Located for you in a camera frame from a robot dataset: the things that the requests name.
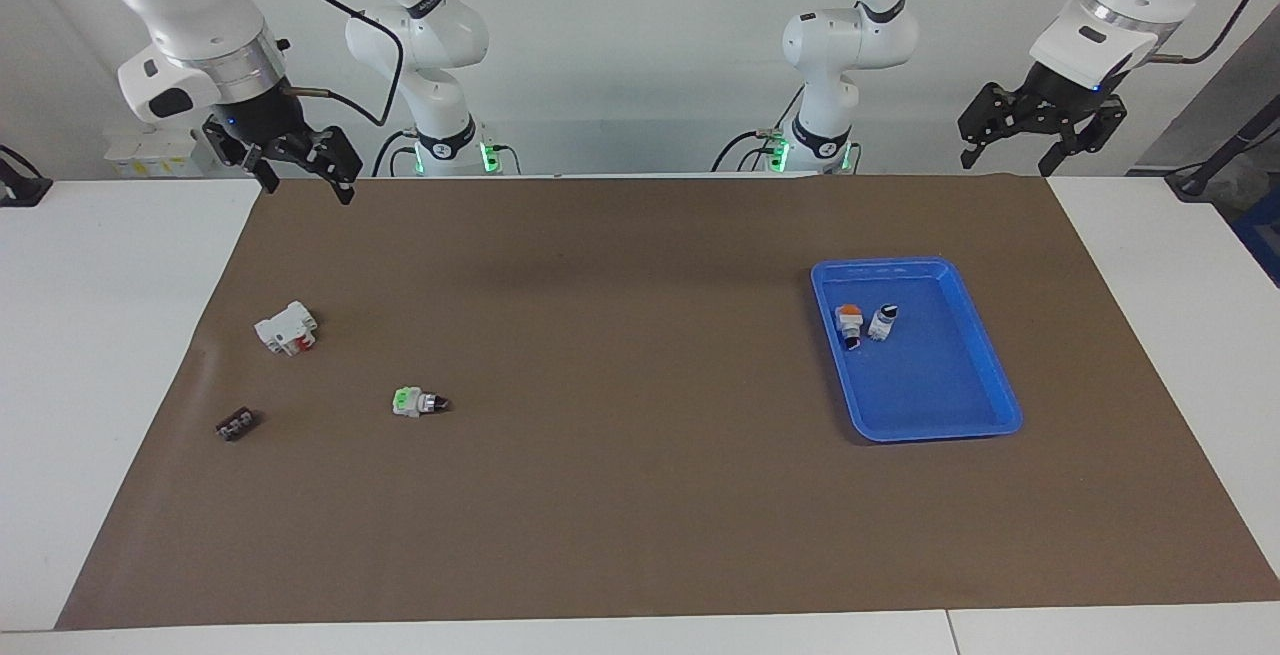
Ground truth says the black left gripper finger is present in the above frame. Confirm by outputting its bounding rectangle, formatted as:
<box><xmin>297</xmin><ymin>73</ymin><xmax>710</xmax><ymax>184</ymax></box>
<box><xmin>1040</xmin><ymin>95</ymin><xmax>1128</xmax><ymax>178</ymax></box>
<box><xmin>958</xmin><ymin>83</ymin><xmax>1026</xmax><ymax>171</ymax></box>

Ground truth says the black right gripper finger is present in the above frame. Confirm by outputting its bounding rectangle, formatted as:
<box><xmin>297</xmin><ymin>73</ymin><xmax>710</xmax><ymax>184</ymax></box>
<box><xmin>285</xmin><ymin>125</ymin><xmax>363</xmax><ymax>206</ymax></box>
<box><xmin>203</xmin><ymin>118</ymin><xmax>281</xmax><ymax>194</ymax></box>

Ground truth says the white cardboard box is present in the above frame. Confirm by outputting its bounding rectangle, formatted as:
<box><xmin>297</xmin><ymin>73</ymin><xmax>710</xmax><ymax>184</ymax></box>
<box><xmin>103</xmin><ymin>128</ymin><xmax>217</xmax><ymax>178</ymax></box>

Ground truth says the black stand pole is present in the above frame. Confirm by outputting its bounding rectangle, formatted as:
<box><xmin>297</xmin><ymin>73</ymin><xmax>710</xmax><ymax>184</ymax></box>
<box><xmin>1165</xmin><ymin>95</ymin><xmax>1280</xmax><ymax>201</ymax></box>

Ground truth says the white circuit breaker red lever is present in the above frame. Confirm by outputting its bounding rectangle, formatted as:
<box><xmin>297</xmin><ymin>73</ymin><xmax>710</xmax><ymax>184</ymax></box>
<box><xmin>254</xmin><ymin>301</ymin><xmax>319</xmax><ymax>357</ymax></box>

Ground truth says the blue crate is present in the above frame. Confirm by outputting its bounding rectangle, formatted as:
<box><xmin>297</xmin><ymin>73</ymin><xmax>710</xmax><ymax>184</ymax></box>
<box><xmin>1230</xmin><ymin>185</ymin><xmax>1280</xmax><ymax>288</ymax></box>

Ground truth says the blue plastic tray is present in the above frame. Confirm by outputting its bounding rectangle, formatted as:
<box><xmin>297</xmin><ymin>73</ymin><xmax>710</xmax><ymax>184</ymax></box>
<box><xmin>810</xmin><ymin>256</ymin><xmax>1024</xmax><ymax>444</ymax></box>

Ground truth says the brown table mat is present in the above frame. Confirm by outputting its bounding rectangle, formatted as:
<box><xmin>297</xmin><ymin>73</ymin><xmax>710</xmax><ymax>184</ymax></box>
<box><xmin>55</xmin><ymin>173</ymin><xmax>1280</xmax><ymax>631</ymax></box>

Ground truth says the black base cable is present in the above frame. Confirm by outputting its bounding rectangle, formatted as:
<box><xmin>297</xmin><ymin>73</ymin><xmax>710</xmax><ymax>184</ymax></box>
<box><xmin>372</xmin><ymin>130</ymin><xmax>415</xmax><ymax>178</ymax></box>
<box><xmin>712</xmin><ymin>87</ymin><xmax>806</xmax><ymax>174</ymax></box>

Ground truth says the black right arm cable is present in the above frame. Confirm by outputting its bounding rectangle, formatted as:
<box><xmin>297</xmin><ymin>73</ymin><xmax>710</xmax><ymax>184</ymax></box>
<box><xmin>285</xmin><ymin>0</ymin><xmax>405</xmax><ymax>128</ymax></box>

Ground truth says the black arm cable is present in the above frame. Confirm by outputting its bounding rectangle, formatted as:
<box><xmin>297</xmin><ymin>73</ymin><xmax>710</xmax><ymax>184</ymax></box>
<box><xmin>285</xmin><ymin>0</ymin><xmax>405</xmax><ymax>128</ymax></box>
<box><xmin>1150</xmin><ymin>0</ymin><xmax>1280</xmax><ymax>66</ymax></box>

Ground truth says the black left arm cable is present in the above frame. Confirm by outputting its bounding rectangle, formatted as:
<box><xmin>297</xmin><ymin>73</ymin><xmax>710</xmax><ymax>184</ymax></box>
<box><xmin>1150</xmin><ymin>0</ymin><xmax>1280</xmax><ymax>66</ymax></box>

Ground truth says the black clamp mount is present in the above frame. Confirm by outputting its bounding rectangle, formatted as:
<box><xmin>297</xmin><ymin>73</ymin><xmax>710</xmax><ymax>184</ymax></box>
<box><xmin>0</xmin><ymin>143</ymin><xmax>53</xmax><ymax>208</ymax></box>

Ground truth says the green push button switch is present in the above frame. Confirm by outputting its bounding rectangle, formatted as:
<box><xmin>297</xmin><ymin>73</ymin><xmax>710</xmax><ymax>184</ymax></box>
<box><xmin>392</xmin><ymin>387</ymin><xmax>451</xmax><ymax>419</ymax></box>

